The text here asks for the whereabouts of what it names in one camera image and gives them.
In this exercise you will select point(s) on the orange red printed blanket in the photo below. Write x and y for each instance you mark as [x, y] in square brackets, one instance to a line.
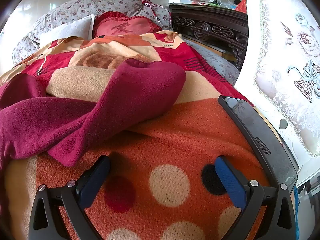
[162, 142]

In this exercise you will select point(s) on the white armchair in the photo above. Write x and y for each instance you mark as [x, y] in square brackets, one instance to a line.
[250, 85]

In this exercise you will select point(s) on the red patterned cloth knot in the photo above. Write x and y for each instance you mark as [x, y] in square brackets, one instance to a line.
[146, 1]

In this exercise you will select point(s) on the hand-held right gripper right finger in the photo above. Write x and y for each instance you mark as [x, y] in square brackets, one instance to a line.
[230, 180]

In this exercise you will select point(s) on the maroon fleece pants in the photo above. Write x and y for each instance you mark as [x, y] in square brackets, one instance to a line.
[112, 105]

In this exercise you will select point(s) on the white flat box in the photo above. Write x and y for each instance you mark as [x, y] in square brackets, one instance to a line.
[180, 0]

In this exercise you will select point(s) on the white embroidered cushion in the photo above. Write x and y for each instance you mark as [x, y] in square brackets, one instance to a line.
[287, 55]

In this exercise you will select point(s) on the red heart-shaped pillow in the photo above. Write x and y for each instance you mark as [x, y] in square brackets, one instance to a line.
[130, 26]

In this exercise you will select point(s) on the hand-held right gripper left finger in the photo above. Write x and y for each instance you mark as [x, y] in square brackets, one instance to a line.
[93, 180]

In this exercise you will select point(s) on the floral quilt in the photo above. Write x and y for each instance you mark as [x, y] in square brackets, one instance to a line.
[75, 7]

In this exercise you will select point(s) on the black smartphone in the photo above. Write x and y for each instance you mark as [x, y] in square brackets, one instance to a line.
[252, 125]

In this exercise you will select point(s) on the floral bed sheet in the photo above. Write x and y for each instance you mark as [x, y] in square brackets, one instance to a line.
[220, 65]

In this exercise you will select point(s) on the white pillow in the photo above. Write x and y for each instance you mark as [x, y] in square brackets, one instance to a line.
[72, 28]

